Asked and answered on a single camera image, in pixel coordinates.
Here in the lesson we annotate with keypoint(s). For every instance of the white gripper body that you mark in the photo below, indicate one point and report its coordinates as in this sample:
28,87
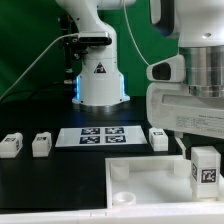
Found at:
171,107

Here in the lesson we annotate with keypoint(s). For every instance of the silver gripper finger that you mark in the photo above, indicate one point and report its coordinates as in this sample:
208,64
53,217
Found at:
178,137

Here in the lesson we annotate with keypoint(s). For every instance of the white square tabletop part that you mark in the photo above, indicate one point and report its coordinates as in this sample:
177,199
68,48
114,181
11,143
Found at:
150,180

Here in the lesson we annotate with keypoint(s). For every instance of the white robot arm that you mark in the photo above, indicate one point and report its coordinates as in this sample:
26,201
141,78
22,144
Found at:
197,24

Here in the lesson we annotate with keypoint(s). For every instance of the white tag sheet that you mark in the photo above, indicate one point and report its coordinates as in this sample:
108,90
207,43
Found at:
100,136

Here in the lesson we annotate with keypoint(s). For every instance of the white front edge strip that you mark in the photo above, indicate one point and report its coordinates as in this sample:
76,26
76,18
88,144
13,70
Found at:
191,213

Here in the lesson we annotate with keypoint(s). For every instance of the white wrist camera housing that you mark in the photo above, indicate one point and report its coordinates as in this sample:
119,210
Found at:
171,70

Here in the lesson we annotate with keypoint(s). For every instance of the black camera on stand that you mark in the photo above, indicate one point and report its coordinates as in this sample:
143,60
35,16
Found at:
94,38

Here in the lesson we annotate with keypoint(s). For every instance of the black camera stand pole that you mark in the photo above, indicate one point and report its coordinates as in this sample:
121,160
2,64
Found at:
68,26

